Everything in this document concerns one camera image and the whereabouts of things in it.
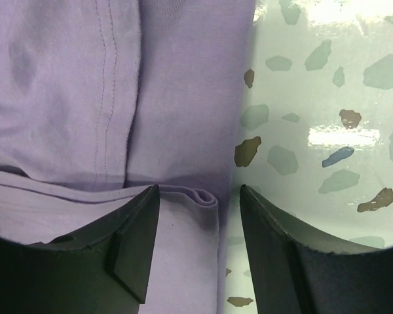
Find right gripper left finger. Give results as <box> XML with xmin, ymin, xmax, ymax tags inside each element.
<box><xmin>0</xmin><ymin>185</ymin><xmax>160</xmax><ymax>313</ymax></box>

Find lilac polo shirt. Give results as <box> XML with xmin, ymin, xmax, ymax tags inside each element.
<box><xmin>0</xmin><ymin>1</ymin><xmax>255</xmax><ymax>313</ymax></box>

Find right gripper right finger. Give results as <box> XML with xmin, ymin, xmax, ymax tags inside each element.
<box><xmin>240</xmin><ymin>185</ymin><xmax>393</xmax><ymax>314</ymax></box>

